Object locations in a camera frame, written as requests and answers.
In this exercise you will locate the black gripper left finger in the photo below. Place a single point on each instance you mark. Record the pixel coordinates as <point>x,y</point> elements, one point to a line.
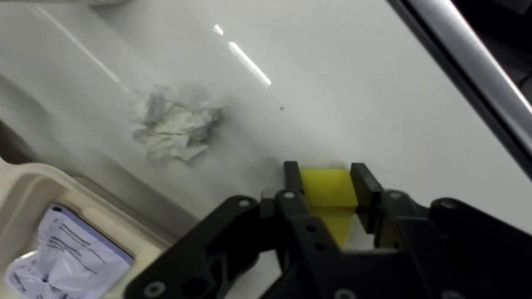
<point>299,233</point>

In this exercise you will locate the purple plastic packet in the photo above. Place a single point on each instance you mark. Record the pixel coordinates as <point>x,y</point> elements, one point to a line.
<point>66,260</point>

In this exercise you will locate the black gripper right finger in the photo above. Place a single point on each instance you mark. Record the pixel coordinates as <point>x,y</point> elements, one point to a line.
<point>442,250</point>

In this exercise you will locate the yellow block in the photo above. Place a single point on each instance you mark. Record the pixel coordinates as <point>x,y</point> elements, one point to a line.
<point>327,188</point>

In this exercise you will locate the beige clamshell takeout container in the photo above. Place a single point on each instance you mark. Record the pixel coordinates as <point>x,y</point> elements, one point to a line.
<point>21,200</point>

